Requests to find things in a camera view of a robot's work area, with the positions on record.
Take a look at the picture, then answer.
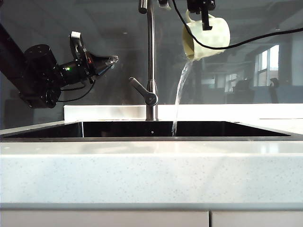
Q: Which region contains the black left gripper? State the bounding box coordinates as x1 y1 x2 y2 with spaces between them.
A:
59 53 118 85

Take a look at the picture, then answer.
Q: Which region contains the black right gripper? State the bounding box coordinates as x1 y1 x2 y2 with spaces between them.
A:
187 0 216 31

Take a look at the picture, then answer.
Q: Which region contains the pale green ceramic mug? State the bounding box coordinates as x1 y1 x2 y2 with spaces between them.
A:
182 9 231 60

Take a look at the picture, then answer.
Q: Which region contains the steel faucet lever handle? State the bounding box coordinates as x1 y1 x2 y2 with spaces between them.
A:
128 77 159 106

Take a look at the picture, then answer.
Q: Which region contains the steel gooseneck faucet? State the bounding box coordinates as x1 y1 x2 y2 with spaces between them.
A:
138 0 159 121

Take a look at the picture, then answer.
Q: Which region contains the black sink basin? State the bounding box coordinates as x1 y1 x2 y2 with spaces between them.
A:
1 121 292 142

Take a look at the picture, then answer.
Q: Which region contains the clear water stream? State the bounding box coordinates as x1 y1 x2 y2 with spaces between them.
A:
171 58 194 137

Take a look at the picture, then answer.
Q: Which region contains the white counter upstand ledge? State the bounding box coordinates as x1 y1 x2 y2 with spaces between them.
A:
63 104 303 121

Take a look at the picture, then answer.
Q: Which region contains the wide beige cabinet door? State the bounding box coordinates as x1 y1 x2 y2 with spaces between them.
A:
0 211 210 227

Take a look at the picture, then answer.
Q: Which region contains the narrow beige cabinet door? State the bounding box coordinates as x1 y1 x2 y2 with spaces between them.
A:
211 211 303 227

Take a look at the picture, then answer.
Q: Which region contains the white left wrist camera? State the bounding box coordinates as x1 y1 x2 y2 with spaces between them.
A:
69 31 88 62

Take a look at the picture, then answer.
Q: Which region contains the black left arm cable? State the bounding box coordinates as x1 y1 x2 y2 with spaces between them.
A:
55 80 96 103

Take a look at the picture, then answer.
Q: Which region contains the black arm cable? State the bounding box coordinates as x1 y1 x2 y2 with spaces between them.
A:
55 80 96 103
171 0 303 50

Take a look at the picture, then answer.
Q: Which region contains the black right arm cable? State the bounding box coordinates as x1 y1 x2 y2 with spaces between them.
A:
171 0 303 50

